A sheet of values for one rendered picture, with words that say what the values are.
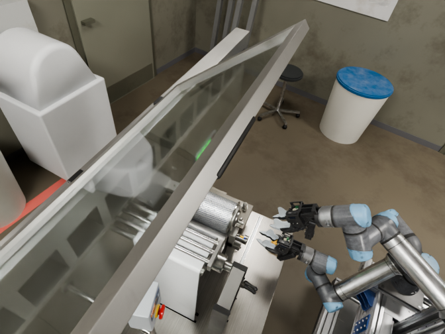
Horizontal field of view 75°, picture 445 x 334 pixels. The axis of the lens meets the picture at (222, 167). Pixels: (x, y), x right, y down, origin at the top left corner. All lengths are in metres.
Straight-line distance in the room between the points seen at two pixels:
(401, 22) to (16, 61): 3.63
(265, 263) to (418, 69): 3.13
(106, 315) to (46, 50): 2.30
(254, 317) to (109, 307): 1.21
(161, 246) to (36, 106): 2.33
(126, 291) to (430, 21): 3.86
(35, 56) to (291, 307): 2.61
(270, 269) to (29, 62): 2.08
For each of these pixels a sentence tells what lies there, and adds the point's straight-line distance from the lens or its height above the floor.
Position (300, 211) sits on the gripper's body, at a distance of 1.09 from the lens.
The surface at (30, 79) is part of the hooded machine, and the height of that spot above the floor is 1.09.
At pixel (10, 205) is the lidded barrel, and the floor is 0.19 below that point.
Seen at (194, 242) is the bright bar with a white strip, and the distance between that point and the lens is 0.97.
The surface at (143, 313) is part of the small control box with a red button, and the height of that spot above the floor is 1.71.
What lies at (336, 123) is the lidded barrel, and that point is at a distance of 3.75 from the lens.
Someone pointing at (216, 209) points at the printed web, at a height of 1.30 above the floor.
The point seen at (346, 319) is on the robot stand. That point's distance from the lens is 2.44.
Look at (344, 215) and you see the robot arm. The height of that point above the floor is 1.56.
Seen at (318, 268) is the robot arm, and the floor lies 1.10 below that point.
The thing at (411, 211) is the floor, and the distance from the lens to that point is 3.61.
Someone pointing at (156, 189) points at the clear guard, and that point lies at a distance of 0.47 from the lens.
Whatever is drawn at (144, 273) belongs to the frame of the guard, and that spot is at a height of 2.01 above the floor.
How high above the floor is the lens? 2.31
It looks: 47 degrees down
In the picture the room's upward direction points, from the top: 9 degrees clockwise
